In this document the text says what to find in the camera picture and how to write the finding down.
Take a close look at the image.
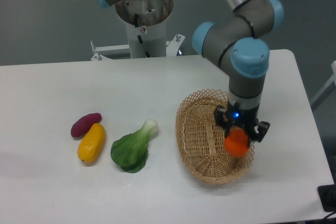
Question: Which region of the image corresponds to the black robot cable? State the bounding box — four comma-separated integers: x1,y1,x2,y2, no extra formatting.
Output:
134,13,151,58

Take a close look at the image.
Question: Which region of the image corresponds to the woven wicker basket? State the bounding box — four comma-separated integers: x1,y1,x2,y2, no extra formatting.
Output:
175,89,255,185

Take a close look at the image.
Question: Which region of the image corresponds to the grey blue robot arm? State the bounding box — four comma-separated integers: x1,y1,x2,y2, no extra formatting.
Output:
96,0,284,143

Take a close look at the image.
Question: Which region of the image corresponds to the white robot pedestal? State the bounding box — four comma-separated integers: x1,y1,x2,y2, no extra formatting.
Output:
115,0,174,58

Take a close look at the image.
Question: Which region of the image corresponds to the black device at edge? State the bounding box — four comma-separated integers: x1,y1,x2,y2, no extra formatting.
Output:
317,184,335,212

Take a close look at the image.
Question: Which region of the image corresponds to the orange fruit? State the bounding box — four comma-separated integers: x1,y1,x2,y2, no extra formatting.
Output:
224,129,249,157

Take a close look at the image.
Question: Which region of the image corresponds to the white frame at right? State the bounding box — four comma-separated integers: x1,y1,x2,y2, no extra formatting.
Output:
310,61,335,111

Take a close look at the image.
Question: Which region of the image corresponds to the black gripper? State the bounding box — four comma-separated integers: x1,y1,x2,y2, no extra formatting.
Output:
214,103,270,147

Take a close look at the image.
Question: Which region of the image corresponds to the green bok choy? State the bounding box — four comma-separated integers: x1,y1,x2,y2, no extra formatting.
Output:
110,119,159,173

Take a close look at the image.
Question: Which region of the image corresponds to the purple sweet potato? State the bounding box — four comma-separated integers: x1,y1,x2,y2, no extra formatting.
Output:
70,113,102,138

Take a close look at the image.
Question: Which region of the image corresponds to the white metal base frame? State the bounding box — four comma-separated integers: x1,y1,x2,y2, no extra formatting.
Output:
90,34,186,61

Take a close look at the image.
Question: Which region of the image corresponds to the yellow mango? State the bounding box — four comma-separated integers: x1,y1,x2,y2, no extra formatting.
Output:
77,123,106,164

